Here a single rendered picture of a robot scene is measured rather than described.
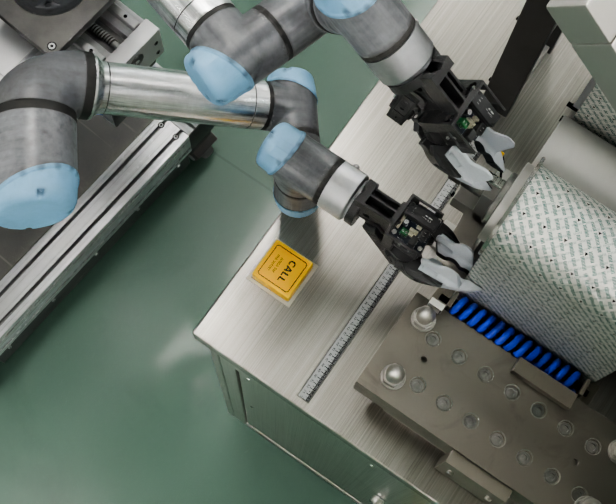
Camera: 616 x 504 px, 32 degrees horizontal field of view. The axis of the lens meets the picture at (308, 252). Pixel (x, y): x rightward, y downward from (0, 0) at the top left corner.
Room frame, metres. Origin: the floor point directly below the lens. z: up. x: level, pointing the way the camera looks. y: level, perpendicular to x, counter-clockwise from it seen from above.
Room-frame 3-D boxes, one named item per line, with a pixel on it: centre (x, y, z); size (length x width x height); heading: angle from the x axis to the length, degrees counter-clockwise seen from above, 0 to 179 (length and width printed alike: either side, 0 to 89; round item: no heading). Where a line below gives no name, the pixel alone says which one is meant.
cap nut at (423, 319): (0.36, -0.18, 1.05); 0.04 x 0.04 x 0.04
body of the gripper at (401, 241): (0.47, -0.11, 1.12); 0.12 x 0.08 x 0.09; 62
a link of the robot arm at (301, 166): (0.54, 0.03, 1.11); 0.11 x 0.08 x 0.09; 62
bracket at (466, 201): (0.52, -0.23, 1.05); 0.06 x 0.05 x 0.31; 62
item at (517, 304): (0.35, -0.33, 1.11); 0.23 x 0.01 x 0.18; 62
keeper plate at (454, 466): (0.14, -0.27, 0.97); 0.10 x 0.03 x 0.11; 62
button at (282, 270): (0.44, 0.04, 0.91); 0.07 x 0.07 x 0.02; 62
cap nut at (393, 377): (0.27, -0.14, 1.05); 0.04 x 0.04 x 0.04
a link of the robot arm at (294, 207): (0.56, 0.03, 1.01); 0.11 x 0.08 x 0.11; 11
